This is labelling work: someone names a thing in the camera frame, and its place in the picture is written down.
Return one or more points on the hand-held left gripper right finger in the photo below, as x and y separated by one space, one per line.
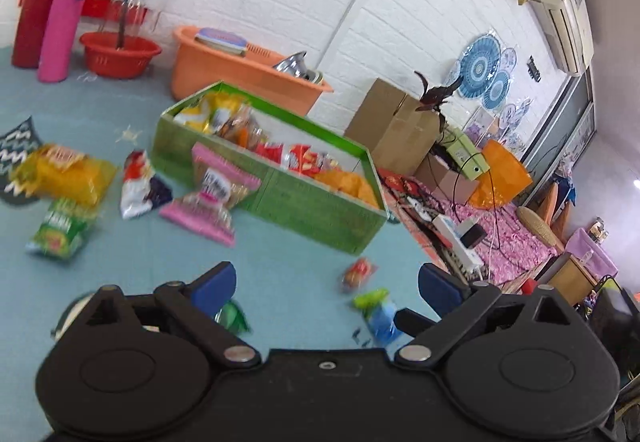
440 292

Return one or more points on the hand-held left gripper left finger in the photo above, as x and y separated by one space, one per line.
217 284

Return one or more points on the blue snack packet green top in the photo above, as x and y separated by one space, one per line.
380 317

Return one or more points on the green cardboard box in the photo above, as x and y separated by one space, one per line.
300 207

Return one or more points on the red checkered snack packet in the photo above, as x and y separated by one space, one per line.
305 157

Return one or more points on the small green snack packet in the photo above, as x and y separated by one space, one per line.
234 317

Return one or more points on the white power strip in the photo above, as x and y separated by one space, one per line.
457 247

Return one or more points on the black power adapter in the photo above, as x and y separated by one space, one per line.
472 236

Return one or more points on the pink clear snack packet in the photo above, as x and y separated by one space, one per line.
210 202

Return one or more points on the teal printed tablecloth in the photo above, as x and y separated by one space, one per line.
300 272

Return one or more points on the small red brown snack packet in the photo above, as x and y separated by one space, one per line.
357 274

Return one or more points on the pink floral cloth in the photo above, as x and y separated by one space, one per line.
515 242

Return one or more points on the small brown cardboard box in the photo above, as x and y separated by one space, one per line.
442 179

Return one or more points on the woven straw cushion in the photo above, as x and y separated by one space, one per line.
540 227

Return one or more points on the white red navy snack bag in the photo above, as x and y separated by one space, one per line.
140 187

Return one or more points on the wooden box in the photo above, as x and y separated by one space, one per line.
572 279

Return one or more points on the orange bag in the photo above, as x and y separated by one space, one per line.
505 172

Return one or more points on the small green box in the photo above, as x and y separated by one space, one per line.
467 155

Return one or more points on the green snack bag red label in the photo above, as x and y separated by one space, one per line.
62 227

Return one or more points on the yellow white snack packet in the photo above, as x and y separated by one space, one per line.
192 120

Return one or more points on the large brown cardboard box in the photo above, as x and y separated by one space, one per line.
385 122

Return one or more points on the large yellow snack bag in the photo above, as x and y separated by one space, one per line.
65 175

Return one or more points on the dark purple plant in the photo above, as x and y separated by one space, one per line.
435 95

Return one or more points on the glass sliding door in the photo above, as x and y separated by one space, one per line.
565 132

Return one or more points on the orange plastic basin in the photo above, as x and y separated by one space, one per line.
225 77

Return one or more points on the metal bowl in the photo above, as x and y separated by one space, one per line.
295 67

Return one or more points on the red plastic basin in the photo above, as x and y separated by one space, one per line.
120 57

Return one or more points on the clear glass pitcher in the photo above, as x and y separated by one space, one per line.
132 2

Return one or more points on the pink thermos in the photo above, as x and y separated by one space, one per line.
60 32

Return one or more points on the red plastic stand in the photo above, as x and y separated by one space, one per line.
100 7

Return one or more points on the white air conditioner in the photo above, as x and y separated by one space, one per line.
567 17

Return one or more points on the small blue patterned wall plate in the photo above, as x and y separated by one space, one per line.
496 90
508 60

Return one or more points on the large blue patterned wall plate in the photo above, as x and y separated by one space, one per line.
479 66

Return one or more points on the white wall conduit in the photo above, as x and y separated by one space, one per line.
360 2

